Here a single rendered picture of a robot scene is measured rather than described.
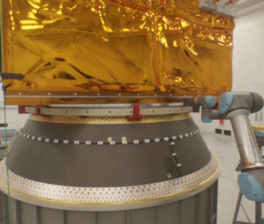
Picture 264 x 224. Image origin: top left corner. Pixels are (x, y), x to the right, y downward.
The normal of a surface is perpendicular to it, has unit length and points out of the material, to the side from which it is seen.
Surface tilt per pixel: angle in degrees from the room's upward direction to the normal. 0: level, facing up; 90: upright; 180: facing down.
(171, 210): 90
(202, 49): 87
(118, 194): 43
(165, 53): 87
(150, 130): 62
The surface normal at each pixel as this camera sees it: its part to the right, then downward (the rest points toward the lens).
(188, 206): 0.55, 0.06
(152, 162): 0.32, -0.41
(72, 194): -0.10, -0.68
